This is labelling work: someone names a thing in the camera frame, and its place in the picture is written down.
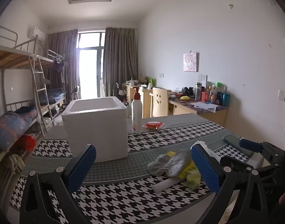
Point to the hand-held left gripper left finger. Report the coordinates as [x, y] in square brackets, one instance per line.
[82, 168]

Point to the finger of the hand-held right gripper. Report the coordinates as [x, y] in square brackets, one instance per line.
[249, 145]
[238, 164]

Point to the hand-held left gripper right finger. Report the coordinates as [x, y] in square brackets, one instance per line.
[205, 170]

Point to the yellow-green plastic bag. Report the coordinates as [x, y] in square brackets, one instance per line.
[193, 179]

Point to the yellow-green bristle brush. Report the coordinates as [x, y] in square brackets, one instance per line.
[186, 169]

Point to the grey sock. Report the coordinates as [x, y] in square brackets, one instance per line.
[170, 165]

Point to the yellow sponge cloth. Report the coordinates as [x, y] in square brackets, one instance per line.
[171, 154]

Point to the white foam box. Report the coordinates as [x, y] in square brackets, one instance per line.
[95, 130]

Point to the white foam roll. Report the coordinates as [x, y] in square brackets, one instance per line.
[164, 184]

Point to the dark green phone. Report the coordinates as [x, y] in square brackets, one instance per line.
[235, 144]

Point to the houndstooth tablecloth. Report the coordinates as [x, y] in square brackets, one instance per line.
[123, 200]

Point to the wooden desk with dark cover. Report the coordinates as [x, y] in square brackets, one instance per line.
[203, 115]

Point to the row of toiletry bottles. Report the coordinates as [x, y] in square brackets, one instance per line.
[218, 96]

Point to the printed paper booklet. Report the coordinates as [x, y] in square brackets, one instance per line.
[205, 106]

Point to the red plastic bag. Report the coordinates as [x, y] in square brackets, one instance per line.
[26, 142]

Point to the beige crumpled cloth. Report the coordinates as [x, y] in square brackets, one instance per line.
[15, 163]

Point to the red snack packet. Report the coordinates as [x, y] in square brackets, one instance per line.
[154, 125]

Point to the dark tall tumbler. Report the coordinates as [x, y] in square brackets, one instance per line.
[198, 91]

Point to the small yellow object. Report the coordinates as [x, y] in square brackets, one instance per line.
[185, 97]

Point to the white spray bottle red nozzle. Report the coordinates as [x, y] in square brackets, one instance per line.
[137, 114]

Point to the blue plaid mattress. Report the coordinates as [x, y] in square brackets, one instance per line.
[52, 96]

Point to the dark blue quilt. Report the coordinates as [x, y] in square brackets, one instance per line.
[26, 110]

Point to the black headphones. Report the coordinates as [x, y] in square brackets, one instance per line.
[187, 91]

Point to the wooden smiley face chair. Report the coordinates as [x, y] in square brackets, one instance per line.
[159, 102]

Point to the blue orange star blanket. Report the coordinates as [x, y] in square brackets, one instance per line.
[7, 130]

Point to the dark bag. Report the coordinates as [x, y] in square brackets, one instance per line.
[117, 89]

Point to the grey metal ladder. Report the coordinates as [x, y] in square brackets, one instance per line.
[40, 91]

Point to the grey hanging cloth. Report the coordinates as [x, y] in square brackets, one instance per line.
[45, 81]

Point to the glass balcony door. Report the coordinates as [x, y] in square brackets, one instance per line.
[89, 72]

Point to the small white appliance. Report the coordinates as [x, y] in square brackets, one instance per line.
[132, 82]

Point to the dark hanging clothes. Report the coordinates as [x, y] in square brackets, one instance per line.
[58, 66]

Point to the green box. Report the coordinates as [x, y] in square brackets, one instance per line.
[151, 80]

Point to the grey metal bunk bed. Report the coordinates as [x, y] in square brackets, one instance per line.
[9, 58]
[54, 60]

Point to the brown curtain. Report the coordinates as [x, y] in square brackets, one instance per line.
[120, 60]
[63, 58]

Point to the white air conditioner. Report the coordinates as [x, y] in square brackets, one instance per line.
[36, 33]

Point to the ceiling tube light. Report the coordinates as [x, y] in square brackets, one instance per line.
[89, 0]

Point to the pink wall poster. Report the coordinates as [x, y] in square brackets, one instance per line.
[190, 61]

